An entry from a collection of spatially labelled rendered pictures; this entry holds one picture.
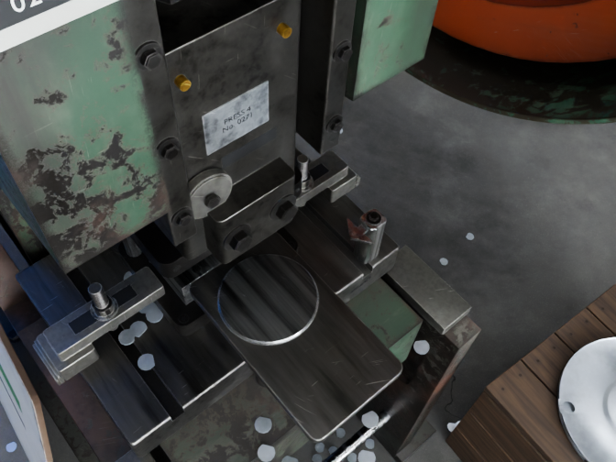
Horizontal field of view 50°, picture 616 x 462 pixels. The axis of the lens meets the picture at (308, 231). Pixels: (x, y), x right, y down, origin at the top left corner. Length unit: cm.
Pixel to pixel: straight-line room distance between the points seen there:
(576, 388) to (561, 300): 55
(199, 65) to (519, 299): 139
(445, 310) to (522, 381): 36
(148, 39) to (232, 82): 14
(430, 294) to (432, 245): 83
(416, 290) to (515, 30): 41
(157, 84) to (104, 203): 10
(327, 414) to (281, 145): 30
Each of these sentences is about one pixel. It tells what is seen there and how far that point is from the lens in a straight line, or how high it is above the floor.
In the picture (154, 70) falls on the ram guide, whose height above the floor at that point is 120.
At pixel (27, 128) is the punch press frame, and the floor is 121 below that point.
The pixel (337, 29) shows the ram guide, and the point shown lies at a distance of 56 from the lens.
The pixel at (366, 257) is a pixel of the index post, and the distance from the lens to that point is 91.
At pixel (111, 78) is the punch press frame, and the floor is 122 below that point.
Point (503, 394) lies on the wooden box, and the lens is 129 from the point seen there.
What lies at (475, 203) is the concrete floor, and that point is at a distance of 193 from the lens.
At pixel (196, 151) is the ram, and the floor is 105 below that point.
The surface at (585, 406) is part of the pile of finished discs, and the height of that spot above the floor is 36.
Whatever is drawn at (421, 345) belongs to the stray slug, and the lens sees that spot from 95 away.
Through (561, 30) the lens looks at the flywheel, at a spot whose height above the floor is 107.
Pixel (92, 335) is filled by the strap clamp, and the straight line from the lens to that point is 85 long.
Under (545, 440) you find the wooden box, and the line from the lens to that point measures 128.
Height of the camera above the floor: 150
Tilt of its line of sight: 57 degrees down
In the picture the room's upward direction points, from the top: 5 degrees clockwise
